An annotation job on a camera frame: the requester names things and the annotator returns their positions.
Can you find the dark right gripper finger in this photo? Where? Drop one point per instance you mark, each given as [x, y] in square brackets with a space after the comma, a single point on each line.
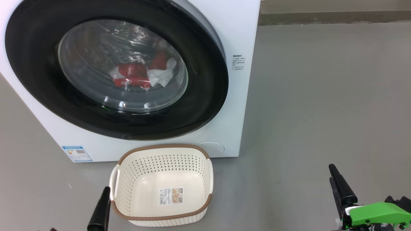
[343, 189]
[337, 199]

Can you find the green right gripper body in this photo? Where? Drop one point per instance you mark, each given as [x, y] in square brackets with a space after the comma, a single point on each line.
[379, 215]

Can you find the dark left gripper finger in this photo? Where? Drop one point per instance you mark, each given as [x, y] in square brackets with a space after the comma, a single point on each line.
[100, 211]

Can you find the red and white laundry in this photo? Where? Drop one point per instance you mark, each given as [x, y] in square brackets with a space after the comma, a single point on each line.
[131, 69]

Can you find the dark washing machine door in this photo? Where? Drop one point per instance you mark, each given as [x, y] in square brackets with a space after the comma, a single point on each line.
[32, 64]

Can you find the cream perforated laundry basket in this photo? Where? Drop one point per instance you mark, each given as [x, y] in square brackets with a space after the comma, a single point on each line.
[144, 199]

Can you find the white front-load washing machine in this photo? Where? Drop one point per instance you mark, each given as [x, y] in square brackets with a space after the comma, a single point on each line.
[237, 32]

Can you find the blue energy label sticker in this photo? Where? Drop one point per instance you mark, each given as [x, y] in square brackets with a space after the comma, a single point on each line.
[77, 154]

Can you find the paper product sticker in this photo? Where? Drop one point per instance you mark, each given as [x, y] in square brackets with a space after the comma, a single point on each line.
[171, 196]

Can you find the round white filter cover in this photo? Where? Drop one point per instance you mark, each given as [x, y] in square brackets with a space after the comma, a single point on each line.
[215, 148]

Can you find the printed black text label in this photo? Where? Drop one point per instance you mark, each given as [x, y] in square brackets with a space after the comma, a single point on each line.
[238, 62]

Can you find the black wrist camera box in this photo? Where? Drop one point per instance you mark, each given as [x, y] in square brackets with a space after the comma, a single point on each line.
[403, 202]

